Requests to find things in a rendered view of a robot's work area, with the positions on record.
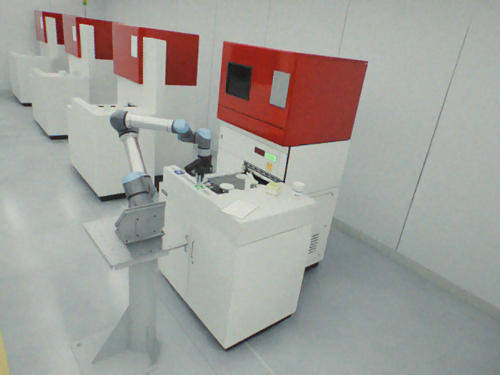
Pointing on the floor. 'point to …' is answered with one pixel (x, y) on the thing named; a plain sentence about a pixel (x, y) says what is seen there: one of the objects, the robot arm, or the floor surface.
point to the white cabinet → (234, 274)
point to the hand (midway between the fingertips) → (198, 185)
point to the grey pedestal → (126, 332)
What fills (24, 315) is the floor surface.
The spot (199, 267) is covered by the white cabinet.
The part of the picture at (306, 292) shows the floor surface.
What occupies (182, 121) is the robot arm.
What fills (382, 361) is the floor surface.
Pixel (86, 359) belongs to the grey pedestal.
